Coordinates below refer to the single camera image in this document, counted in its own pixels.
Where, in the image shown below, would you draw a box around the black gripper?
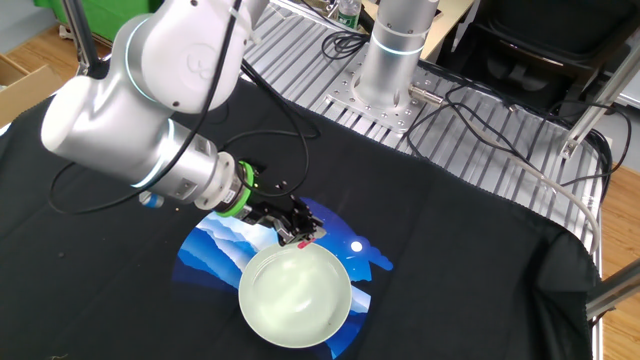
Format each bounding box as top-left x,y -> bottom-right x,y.
238,195 -> 328,247

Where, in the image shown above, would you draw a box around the pale green round plate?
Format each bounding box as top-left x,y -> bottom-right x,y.
237,240 -> 354,350

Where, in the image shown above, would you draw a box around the clear bottle with green label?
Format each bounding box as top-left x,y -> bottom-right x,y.
337,0 -> 362,30

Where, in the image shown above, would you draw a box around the beige desk top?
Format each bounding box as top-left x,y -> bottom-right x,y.
419,0 -> 476,61

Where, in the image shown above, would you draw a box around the black office chair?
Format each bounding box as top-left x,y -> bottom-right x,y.
437,0 -> 640,114

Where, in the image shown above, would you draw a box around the green fabric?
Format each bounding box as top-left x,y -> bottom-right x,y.
33,0 -> 164,45

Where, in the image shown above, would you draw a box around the open cardboard box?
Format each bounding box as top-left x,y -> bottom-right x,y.
0,53 -> 66,129

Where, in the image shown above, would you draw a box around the green flange ring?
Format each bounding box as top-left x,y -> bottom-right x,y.
214,159 -> 262,219

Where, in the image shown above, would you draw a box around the silver wrist camera bar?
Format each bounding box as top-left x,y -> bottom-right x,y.
137,191 -> 166,210

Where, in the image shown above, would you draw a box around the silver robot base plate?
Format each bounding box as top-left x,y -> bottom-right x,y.
324,59 -> 441,135

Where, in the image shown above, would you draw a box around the grey hose with metal plug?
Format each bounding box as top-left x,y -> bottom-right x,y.
408,83 -> 601,256

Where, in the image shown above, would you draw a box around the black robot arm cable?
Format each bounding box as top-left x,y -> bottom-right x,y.
47,0 -> 372,217

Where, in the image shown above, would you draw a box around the aluminium frame post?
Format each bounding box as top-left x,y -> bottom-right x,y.
62,0 -> 104,81
584,258 -> 640,321
558,29 -> 640,161

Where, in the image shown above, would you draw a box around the black table cables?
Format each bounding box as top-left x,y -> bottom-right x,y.
405,82 -> 634,201

